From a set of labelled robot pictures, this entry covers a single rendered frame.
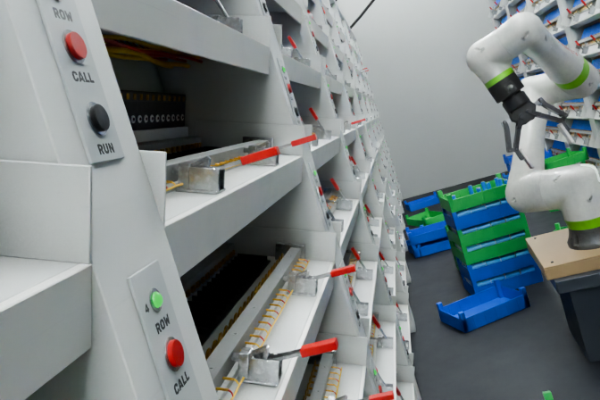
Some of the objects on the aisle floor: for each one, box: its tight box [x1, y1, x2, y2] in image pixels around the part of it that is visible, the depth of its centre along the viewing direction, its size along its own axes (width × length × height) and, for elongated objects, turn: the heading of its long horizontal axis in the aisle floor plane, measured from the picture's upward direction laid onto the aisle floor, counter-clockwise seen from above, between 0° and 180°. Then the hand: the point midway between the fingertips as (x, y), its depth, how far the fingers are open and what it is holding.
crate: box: [461, 264, 544, 296], centre depth 265 cm, size 30×20×8 cm
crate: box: [436, 279, 530, 333], centre depth 238 cm, size 30×20×8 cm
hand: (550, 153), depth 175 cm, fingers open, 13 cm apart
